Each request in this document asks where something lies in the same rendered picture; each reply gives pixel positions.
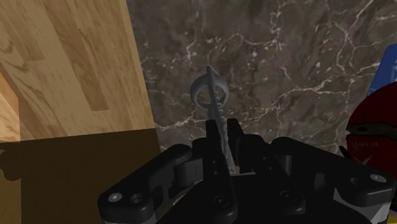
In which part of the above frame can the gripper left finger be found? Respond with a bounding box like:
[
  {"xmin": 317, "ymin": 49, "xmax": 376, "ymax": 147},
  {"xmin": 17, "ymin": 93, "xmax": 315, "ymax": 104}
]
[{"xmin": 97, "ymin": 118, "xmax": 239, "ymax": 224}]

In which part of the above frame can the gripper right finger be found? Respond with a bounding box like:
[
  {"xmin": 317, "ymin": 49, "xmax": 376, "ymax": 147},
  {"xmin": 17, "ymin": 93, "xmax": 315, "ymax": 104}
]
[{"xmin": 226, "ymin": 118, "xmax": 393, "ymax": 224}]

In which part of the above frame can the grey kitchen utensil with ring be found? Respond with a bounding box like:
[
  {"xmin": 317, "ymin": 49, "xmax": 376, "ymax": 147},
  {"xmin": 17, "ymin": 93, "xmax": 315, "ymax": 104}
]
[{"xmin": 190, "ymin": 64, "xmax": 238, "ymax": 174}]

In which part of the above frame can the dark red rounded object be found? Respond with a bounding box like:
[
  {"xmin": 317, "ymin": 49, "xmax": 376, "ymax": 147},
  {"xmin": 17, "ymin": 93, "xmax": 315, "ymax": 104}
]
[{"xmin": 338, "ymin": 81, "xmax": 397, "ymax": 182}]

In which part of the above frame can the blue object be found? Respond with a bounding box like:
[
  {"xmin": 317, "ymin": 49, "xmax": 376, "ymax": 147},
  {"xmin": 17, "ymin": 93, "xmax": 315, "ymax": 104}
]
[{"xmin": 366, "ymin": 44, "xmax": 397, "ymax": 97}]

